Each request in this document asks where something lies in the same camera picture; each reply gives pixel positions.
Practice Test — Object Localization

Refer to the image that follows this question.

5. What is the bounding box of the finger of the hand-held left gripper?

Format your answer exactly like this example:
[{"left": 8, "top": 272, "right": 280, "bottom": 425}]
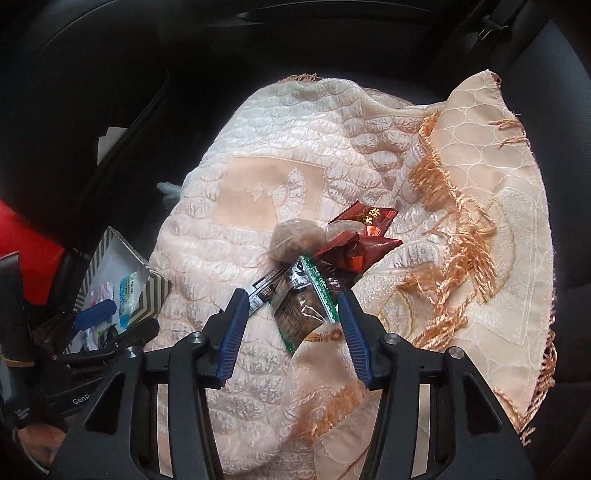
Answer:
[
  {"left": 46, "top": 298, "right": 117, "bottom": 354},
  {"left": 67, "top": 318, "right": 160, "bottom": 367}
]

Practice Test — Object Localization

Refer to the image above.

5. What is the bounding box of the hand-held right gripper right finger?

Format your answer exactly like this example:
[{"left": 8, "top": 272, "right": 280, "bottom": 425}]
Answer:
[{"left": 338, "top": 291, "right": 536, "bottom": 480}]

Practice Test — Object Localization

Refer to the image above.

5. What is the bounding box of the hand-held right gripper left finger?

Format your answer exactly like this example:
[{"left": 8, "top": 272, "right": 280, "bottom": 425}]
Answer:
[{"left": 48, "top": 288, "right": 253, "bottom": 480}]

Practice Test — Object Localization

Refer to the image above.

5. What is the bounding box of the chevron patterned box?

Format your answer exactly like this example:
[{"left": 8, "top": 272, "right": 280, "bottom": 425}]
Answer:
[{"left": 65, "top": 226, "right": 171, "bottom": 356}]

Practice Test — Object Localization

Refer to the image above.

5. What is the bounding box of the green edged clear snack packet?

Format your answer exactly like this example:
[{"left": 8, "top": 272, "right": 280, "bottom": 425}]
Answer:
[{"left": 270, "top": 256, "right": 341, "bottom": 355}]

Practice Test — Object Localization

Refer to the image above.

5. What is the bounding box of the red foil snack wrapper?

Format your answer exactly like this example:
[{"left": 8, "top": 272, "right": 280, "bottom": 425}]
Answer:
[
  {"left": 333, "top": 202, "right": 399, "bottom": 238},
  {"left": 318, "top": 233, "right": 403, "bottom": 274}
]

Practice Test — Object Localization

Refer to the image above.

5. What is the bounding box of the black snack bar packet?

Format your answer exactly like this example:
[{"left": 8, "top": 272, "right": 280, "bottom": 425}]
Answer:
[{"left": 245, "top": 270, "right": 296, "bottom": 315}]

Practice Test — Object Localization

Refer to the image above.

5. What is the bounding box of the red bag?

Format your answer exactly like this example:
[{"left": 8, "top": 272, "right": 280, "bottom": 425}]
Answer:
[{"left": 0, "top": 199, "right": 65, "bottom": 305}]

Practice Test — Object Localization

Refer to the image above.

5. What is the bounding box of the clear packet brown round cake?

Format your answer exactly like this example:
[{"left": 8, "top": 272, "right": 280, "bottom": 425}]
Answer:
[{"left": 268, "top": 219, "right": 327, "bottom": 262}]

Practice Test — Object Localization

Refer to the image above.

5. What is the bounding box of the peach fringed blanket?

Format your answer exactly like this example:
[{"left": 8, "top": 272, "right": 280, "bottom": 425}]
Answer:
[{"left": 150, "top": 69, "right": 557, "bottom": 480}]

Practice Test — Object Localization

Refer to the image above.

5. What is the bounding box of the white paper in seat pocket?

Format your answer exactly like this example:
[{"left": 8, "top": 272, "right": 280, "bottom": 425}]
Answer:
[{"left": 98, "top": 124, "right": 123, "bottom": 154}]

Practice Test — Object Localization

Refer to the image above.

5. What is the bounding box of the black car front seat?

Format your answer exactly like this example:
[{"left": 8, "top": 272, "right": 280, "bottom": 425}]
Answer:
[{"left": 0, "top": 0, "right": 185, "bottom": 259}]

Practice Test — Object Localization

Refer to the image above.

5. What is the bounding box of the black car seat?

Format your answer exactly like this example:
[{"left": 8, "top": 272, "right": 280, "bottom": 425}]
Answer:
[
  {"left": 0, "top": 0, "right": 185, "bottom": 259},
  {"left": 416, "top": 0, "right": 591, "bottom": 480}
]

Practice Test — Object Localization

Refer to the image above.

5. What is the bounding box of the black car rear seat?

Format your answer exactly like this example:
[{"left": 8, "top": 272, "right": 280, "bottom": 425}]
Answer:
[{"left": 416, "top": 0, "right": 591, "bottom": 480}]

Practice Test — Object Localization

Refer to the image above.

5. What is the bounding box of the black car door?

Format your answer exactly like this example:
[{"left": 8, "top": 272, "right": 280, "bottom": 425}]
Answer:
[{"left": 161, "top": 0, "right": 462, "bottom": 93}]

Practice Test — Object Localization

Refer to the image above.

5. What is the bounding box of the black seat belt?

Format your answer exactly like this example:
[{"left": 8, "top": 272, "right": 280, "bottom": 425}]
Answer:
[{"left": 475, "top": 0, "right": 525, "bottom": 38}]

